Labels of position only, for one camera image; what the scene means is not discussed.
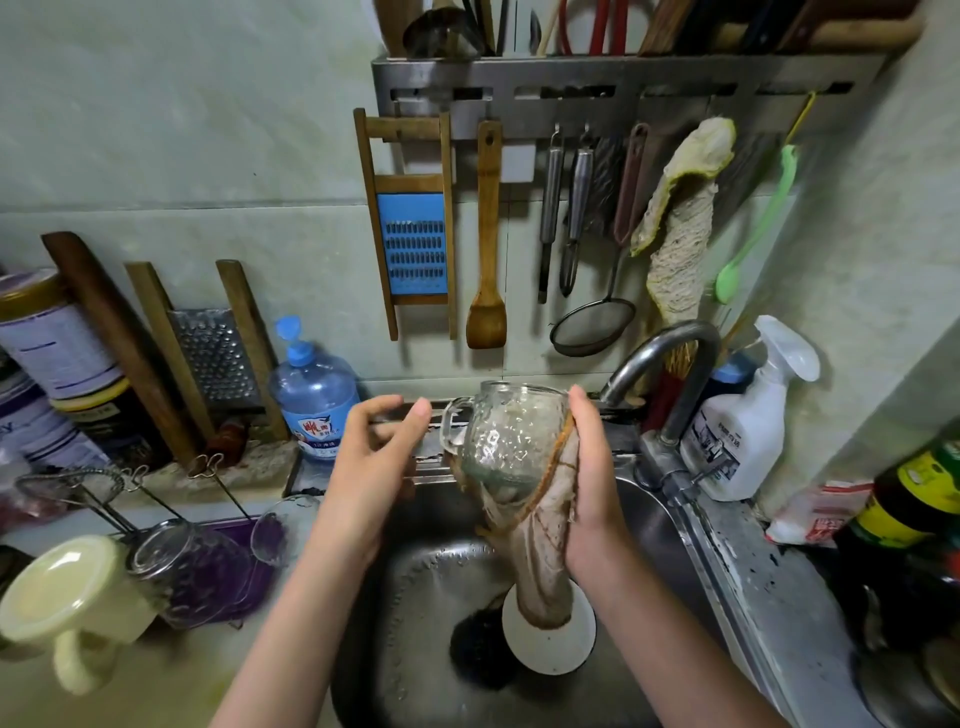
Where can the person's right hand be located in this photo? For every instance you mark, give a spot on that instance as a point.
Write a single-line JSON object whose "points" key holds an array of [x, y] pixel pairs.
{"points": [[597, 510]]}

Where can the person's left hand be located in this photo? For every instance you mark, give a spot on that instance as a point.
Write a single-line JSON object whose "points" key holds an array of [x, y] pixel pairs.
{"points": [[368, 480]]}

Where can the beige dish cloth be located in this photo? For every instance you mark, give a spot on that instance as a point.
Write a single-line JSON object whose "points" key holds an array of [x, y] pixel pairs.
{"points": [[533, 525]]}

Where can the small clear glass cup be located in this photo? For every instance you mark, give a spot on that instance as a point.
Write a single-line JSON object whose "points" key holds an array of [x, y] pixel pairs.
{"points": [[510, 435]]}

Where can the yellow mug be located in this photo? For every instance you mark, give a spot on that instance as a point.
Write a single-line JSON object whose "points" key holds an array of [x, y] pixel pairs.
{"points": [[68, 593]]}

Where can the person's left forearm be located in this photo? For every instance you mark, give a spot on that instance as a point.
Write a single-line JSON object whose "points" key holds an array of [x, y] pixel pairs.
{"points": [[293, 645]]}

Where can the person's right forearm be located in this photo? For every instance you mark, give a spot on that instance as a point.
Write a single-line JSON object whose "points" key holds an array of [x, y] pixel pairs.
{"points": [[675, 660]]}

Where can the small blue water bottle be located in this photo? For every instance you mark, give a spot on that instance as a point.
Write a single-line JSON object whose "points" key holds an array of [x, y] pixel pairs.
{"points": [[315, 398]]}

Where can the red container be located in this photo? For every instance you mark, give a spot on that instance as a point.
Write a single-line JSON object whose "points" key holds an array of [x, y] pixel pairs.
{"points": [[665, 398]]}

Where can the white plate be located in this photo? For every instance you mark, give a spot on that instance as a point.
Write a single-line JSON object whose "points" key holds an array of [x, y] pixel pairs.
{"points": [[563, 653]]}

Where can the purple plastic tray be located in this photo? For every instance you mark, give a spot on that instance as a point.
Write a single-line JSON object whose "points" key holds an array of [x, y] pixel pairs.
{"points": [[263, 588]]}

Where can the metal faucet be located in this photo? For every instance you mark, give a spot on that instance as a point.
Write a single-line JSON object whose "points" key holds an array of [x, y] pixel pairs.
{"points": [[653, 353]]}

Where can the white spray bottle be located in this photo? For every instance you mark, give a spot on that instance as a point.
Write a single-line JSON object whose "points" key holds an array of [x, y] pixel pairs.
{"points": [[743, 428]]}

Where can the mesh strainer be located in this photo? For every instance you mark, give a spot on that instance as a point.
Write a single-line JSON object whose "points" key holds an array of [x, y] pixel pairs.
{"points": [[593, 326]]}

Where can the blue capped bottle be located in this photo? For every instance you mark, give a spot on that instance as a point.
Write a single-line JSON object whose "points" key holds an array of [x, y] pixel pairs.
{"points": [[731, 368]]}

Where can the wooden framed metal grater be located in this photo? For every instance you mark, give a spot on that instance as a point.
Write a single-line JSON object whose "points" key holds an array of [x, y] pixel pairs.
{"points": [[207, 353]]}

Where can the pink and white plastic bag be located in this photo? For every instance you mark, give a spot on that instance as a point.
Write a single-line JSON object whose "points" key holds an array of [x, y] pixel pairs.
{"points": [[818, 513]]}

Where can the wooden slicer with blue blade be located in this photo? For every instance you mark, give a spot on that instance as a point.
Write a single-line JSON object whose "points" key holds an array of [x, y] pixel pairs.
{"points": [[413, 240]]}

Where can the wooden spatula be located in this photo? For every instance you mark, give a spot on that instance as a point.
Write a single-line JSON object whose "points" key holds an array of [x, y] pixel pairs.
{"points": [[488, 248]]}

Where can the wooden rolling pin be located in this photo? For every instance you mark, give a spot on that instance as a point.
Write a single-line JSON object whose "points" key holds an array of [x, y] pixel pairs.
{"points": [[120, 345]]}

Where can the metal peeler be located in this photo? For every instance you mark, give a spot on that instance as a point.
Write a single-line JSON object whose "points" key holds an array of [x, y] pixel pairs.
{"points": [[551, 218], [576, 210]]}

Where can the hanging loofah sponge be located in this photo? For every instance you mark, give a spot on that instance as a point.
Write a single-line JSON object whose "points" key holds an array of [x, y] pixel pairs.
{"points": [[683, 225]]}

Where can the dark bottle with yellow label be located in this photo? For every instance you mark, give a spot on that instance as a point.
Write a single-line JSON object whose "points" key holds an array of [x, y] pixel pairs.
{"points": [[908, 503]]}

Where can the stack of labelled tin cans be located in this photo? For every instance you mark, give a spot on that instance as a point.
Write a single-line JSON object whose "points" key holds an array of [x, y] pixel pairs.
{"points": [[53, 368]]}

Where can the metal pot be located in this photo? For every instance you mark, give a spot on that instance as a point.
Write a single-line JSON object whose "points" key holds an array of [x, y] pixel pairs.
{"points": [[908, 660]]}

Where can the plastic bag with red contents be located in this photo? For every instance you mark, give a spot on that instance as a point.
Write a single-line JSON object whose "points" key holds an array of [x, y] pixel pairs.
{"points": [[18, 503]]}

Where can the dark metal ladle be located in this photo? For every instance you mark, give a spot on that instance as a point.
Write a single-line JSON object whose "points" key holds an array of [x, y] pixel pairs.
{"points": [[438, 33]]}

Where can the wooden scoop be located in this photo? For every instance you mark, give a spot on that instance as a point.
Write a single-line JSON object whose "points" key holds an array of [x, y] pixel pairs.
{"points": [[396, 23]]}

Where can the bundle of dark chopsticks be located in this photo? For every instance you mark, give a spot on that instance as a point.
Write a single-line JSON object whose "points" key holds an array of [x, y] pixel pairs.
{"points": [[483, 23]]}

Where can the bamboo skewer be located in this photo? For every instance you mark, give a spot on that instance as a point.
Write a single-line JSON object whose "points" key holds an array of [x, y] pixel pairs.
{"points": [[548, 23]]}

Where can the wall mounted metal utensil rack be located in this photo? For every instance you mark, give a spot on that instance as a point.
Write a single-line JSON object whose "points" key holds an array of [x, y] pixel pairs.
{"points": [[630, 90]]}

